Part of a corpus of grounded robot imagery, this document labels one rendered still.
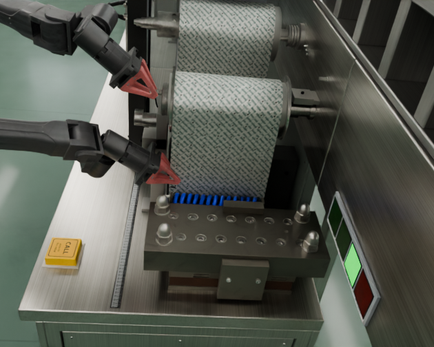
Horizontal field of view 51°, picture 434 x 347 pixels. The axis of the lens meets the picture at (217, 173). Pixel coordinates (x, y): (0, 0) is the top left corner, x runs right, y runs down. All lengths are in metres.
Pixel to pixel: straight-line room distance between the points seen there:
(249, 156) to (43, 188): 1.94
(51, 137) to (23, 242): 1.59
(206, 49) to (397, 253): 0.73
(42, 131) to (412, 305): 0.73
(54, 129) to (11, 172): 2.04
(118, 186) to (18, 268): 1.15
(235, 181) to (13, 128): 0.50
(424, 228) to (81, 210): 0.90
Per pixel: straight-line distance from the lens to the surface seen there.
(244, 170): 1.08
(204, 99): 0.99
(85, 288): 1.09
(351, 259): 0.81
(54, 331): 1.12
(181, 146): 1.04
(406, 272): 0.66
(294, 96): 1.05
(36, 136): 0.97
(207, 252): 0.98
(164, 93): 1.02
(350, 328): 2.29
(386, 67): 0.78
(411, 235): 0.65
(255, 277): 1.01
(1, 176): 3.00
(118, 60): 0.99
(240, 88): 1.01
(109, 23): 1.03
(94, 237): 1.20
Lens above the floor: 1.73
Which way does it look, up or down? 36 degrees down
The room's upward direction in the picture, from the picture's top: 7 degrees clockwise
